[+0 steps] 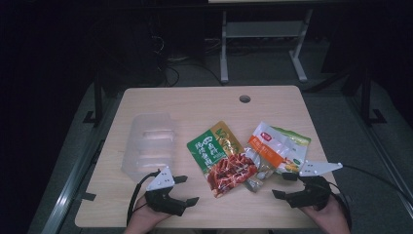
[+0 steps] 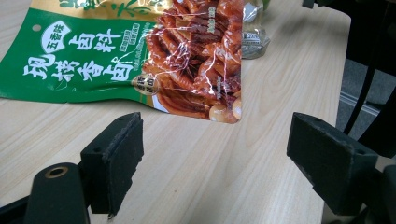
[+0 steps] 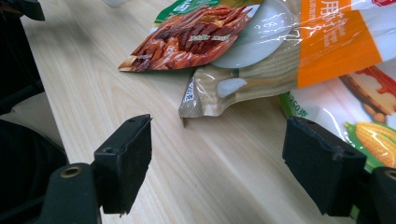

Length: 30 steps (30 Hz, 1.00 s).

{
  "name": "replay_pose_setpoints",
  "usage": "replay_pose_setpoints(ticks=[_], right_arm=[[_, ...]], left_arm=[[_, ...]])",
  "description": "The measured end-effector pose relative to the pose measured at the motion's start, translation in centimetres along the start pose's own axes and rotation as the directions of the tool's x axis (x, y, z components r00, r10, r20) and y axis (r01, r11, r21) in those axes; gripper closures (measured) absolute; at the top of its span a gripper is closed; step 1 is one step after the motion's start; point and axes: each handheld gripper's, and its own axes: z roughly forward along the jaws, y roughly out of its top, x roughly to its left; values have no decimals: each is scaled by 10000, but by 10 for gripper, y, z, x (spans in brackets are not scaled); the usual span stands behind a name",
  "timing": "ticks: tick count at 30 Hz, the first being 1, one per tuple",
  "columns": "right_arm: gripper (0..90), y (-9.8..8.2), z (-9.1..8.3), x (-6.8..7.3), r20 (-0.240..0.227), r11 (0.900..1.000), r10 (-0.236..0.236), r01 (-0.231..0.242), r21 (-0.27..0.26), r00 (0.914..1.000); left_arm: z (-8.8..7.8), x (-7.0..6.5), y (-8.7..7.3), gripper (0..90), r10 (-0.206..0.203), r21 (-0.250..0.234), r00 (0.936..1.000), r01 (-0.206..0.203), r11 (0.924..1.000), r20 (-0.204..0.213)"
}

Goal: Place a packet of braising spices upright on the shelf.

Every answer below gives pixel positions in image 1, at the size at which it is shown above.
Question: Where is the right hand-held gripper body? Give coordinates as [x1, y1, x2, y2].
[284, 159, 344, 211]

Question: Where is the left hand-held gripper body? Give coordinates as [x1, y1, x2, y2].
[144, 166, 189, 217]

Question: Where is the white and green snack packet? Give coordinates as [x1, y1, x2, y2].
[271, 126, 312, 176]

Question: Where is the white and orange snack packet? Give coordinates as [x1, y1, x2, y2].
[243, 121, 298, 193]

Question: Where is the green and red snack packet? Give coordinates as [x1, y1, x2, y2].
[186, 120, 259, 199]

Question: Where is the clear plastic container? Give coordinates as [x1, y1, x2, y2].
[121, 112, 178, 183]

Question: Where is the person's left hand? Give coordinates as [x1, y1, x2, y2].
[125, 194, 173, 234]

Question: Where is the person's right hand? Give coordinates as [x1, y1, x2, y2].
[300, 193, 352, 234]

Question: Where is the black metal stand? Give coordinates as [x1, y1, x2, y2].
[358, 67, 388, 127]
[82, 72, 105, 128]

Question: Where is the white metal stand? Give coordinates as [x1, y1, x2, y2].
[219, 9, 315, 84]

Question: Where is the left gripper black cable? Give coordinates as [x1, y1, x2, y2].
[126, 169, 162, 227]

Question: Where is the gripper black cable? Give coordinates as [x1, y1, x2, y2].
[327, 164, 413, 230]
[126, 169, 162, 227]

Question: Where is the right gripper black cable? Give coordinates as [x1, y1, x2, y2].
[327, 164, 413, 230]

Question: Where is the aluminium rail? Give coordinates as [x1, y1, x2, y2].
[344, 94, 413, 215]
[38, 97, 125, 234]

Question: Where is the black floor cable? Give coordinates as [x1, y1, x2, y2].
[164, 61, 225, 88]

